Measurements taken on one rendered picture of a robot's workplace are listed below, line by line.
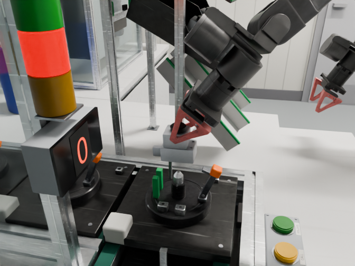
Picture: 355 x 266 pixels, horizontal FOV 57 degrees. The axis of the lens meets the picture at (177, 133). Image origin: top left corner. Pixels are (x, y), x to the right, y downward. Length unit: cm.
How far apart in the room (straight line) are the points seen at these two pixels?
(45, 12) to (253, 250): 51
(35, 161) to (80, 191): 33
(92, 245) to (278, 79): 337
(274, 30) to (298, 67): 331
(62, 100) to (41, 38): 7
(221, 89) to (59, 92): 26
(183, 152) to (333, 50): 66
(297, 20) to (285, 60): 324
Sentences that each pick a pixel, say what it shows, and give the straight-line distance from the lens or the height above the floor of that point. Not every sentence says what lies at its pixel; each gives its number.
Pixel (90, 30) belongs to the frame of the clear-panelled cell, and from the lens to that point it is 158.
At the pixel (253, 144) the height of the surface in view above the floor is 86.
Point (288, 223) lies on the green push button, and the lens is 69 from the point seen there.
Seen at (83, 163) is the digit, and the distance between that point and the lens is 46.
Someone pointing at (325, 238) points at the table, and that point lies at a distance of 86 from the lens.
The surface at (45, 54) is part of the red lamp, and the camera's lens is 39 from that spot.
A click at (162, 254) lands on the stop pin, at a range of 62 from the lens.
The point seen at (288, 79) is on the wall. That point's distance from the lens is 385.
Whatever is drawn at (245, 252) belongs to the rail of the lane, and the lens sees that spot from 64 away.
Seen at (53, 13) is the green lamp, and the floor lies 138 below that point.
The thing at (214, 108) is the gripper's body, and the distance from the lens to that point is 55.
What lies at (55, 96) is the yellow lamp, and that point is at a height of 129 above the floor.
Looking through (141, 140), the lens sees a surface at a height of 86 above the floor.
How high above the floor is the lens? 143
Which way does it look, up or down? 28 degrees down
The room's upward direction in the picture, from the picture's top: straight up
